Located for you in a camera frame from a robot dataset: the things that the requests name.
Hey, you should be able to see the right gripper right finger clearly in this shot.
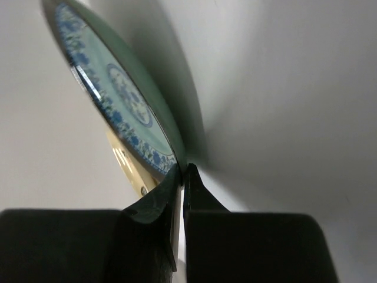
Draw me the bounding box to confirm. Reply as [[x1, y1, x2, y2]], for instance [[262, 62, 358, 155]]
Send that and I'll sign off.
[[183, 164, 339, 282]]

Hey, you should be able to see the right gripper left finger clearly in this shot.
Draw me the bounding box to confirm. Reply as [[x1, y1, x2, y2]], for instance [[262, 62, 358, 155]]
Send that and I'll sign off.
[[1, 166, 181, 282]]

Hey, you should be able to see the cream floral plate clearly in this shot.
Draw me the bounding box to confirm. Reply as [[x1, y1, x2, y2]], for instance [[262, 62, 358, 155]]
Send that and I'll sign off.
[[106, 129, 160, 197]]

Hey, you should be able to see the blue patterned plate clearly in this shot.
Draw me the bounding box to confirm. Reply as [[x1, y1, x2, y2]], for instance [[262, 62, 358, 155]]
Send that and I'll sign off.
[[41, 1, 187, 180]]

